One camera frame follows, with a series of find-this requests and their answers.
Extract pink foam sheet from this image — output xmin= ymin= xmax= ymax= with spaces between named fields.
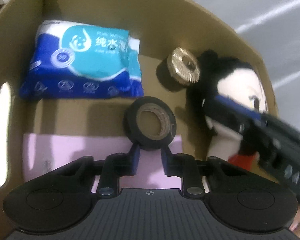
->
xmin=23 ymin=133 xmax=181 ymax=189

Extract brown cardboard box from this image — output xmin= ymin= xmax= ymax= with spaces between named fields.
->
xmin=0 ymin=0 xmax=278 ymax=239

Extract blue teal wet wipes pack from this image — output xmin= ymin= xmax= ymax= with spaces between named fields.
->
xmin=20 ymin=20 xmax=143 ymax=100

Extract black white plush toy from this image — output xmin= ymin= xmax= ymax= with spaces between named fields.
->
xmin=187 ymin=50 xmax=268 ymax=171

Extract black electrical tape roll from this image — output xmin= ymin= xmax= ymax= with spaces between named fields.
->
xmin=123 ymin=96 xmax=177 ymax=150

